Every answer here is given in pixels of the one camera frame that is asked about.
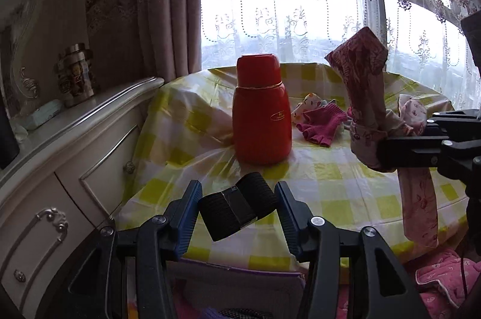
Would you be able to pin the white floral lace curtain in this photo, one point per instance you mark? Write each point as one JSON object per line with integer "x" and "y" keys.
{"x": 300, "y": 22}

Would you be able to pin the pink patterned drape curtain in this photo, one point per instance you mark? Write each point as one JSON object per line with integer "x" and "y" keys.
{"x": 169, "y": 3}

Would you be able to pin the pink floral printed cloth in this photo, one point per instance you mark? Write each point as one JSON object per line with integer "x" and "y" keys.
{"x": 366, "y": 78}

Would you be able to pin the red thermos bottle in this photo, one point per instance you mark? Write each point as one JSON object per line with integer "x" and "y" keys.
{"x": 261, "y": 116}

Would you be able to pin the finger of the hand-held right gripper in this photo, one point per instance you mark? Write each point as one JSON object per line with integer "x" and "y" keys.
{"x": 413, "y": 153}
{"x": 451, "y": 123}

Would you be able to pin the black flat object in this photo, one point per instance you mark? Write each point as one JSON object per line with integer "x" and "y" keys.
{"x": 7, "y": 138}

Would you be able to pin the magenta knitted glove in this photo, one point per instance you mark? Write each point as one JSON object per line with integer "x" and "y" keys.
{"x": 319, "y": 123}

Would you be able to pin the black sock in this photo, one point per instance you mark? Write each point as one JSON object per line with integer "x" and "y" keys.
{"x": 221, "y": 214}

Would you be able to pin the white sock with yellow print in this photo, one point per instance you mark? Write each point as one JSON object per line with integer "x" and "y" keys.
{"x": 310, "y": 102}

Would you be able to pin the pink cartoon print sock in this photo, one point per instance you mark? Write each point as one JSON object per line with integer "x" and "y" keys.
{"x": 411, "y": 112}

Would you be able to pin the person's pink quilted clothing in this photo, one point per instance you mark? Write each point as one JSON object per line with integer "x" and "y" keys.
{"x": 432, "y": 285}

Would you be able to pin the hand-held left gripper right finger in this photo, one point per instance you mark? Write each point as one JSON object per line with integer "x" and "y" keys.
{"x": 287, "y": 217}

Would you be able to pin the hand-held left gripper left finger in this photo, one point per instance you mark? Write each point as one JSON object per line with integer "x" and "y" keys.
{"x": 186, "y": 217}

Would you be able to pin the purple knitted garment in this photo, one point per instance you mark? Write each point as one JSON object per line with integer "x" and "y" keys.
{"x": 212, "y": 315}

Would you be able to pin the black white houndstooth cloth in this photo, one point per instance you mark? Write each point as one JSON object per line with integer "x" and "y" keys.
{"x": 244, "y": 314}

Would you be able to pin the yellow checked plastic tablecloth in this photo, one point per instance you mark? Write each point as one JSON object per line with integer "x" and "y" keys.
{"x": 338, "y": 191}

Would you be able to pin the cream carved sideboard cabinet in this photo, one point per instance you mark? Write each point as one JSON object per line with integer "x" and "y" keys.
{"x": 56, "y": 153}

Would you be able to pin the pale green glasses case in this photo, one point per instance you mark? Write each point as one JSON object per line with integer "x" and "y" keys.
{"x": 41, "y": 114}

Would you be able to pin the white purple cardboard box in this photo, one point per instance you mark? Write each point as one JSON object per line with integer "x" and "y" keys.
{"x": 233, "y": 277}

